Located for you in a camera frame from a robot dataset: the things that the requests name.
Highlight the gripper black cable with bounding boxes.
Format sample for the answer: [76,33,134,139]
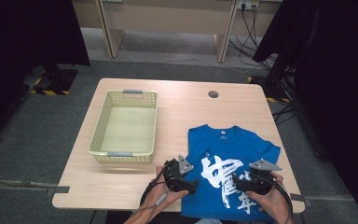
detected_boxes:
[255,172,294,224]
[138,161,175,224]

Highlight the tangle of black cables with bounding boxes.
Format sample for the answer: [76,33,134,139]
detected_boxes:
[228,3,299,125]

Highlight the black curtain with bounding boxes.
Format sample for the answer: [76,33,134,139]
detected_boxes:
[0,0,91,148]
[253,0,358,224]

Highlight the grey tape strip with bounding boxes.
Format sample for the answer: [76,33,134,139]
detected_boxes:
[290,192,313,207]
[46,185,71,197]

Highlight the black stand base striped edge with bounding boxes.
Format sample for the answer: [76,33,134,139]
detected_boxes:
[22,63,79,97]
[246,76,292,105]

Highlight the pale yellow plastic basket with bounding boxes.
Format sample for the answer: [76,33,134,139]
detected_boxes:
[88,89,158,165]

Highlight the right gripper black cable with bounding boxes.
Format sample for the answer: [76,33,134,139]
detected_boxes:
[255,172,294,224]

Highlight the person's right hand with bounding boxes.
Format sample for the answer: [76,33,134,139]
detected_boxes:
[245,172,293,222]

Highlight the blue t-shirt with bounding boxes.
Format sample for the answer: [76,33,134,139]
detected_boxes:
[180,124,282,222]

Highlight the beige wooden desk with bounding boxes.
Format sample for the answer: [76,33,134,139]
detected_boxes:
[72,0,283,63]

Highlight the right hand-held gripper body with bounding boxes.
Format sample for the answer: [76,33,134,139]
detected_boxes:
[243,158,283,196]

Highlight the white power socket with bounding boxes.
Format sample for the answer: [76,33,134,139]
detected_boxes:
[236,0,260,10]

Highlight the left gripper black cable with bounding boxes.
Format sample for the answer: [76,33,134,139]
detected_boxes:
[138,161,175,224]

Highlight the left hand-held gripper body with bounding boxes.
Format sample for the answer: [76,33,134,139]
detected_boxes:
[162,154,198,194]

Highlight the white floor cable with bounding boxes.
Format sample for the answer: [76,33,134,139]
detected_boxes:
[119,43,253,74]

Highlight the white sheet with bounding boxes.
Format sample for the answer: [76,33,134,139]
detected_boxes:
[195,218,223,224]

